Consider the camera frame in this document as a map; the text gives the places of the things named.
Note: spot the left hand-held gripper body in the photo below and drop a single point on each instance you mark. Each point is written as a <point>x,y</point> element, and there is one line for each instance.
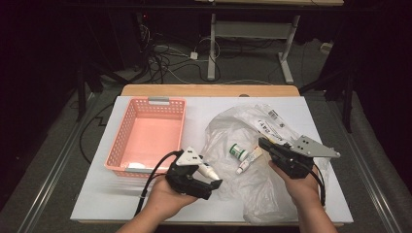
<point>189,157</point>

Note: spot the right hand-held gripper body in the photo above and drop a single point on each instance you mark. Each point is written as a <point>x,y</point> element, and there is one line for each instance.
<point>309,147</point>

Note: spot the silver white tube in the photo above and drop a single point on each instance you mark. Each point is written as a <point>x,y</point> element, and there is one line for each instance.
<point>249,160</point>

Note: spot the clear plastic bag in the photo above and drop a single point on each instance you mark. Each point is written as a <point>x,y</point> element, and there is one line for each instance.
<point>259,194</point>

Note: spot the pink plastic basket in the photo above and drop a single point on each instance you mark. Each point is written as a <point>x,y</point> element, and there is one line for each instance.
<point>152,129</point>

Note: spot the person's right hand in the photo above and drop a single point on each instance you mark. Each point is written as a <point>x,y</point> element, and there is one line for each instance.
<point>302,191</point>

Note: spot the person's left hand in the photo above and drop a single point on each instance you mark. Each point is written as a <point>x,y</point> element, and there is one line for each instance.
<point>165,200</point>

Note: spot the white table mat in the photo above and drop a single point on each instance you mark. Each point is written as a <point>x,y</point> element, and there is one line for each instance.
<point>200,113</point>

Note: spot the black stand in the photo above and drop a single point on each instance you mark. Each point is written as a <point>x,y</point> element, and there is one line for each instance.
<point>81,97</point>
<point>348,103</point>

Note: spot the wooden table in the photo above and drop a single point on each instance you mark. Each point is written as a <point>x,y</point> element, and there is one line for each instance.
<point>210,90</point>

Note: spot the small white box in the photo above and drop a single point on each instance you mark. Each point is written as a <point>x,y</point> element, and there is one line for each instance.
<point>326,47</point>

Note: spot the white power adapter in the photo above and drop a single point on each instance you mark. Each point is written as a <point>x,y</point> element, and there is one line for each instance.
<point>194,55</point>

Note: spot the white-framed desk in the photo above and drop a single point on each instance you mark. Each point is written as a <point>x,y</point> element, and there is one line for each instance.
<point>212,48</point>

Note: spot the black computer tower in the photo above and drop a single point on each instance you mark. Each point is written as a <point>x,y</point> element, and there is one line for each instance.
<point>132,39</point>

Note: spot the metal floor rail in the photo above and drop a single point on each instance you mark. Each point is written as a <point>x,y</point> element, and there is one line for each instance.
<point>375,191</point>
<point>47,191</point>

